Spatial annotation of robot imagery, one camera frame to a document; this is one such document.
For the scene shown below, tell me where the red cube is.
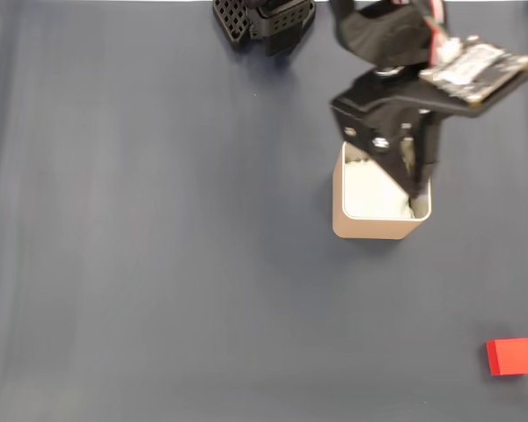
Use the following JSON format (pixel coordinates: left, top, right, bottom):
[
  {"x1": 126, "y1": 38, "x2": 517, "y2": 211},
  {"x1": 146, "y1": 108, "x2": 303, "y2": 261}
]
[{"x1": 485, "y1": 337, "x2": 528, "y2": 377}]

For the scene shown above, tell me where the beige square box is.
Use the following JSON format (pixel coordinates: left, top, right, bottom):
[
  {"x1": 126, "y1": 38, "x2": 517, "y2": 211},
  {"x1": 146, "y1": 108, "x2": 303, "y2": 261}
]
[{"x1": 332, "y1": 140, "x2": 433, "y2": 241}]

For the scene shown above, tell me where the white crumpled tissue paper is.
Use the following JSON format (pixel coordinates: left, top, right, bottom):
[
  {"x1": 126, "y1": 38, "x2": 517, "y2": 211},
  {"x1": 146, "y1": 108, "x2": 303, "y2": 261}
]
[{"x1": 343, "y1": 158, "x2": 417, "y2": 220}]

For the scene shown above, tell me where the camera circuit board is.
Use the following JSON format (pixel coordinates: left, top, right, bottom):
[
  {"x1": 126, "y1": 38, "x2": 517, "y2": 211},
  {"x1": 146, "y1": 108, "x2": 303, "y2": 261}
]
[{"x1": 417, "y1": 36, "x2": 528, "y2": 119}]

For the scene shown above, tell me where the black camera cable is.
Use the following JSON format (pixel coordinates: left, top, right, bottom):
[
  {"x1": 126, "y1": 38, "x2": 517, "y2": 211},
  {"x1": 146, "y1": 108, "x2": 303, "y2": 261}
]
[{"x1": 415, "y1": 0, "x2": 462, "y2": 62}]

